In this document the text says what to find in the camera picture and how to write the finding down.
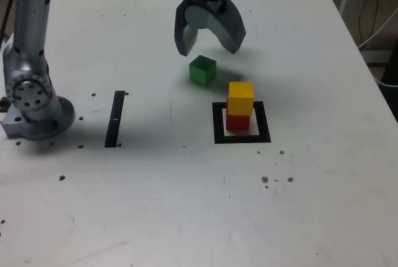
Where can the black tape strip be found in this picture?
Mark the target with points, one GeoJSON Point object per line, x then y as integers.
{"type": "Point", "coordinates": [112, 133]}

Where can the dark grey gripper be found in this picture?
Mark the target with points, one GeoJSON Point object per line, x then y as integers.
{"type": "Point", "coordinates": [217, 5]}

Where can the yellow cube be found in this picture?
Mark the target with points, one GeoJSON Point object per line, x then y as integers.
{"type": "Point", "coordinates": [241, 102]}

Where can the red cube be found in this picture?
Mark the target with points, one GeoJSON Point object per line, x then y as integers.
{"type": "Point", "coordinates": [237, 122]}

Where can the green cube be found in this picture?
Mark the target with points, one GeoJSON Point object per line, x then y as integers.
{"type": "Point", "coordinates": [200, 72]}

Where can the black tape square outline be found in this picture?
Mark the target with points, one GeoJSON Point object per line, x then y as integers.
{"type": "Point", "coordinates": [217, 124]}

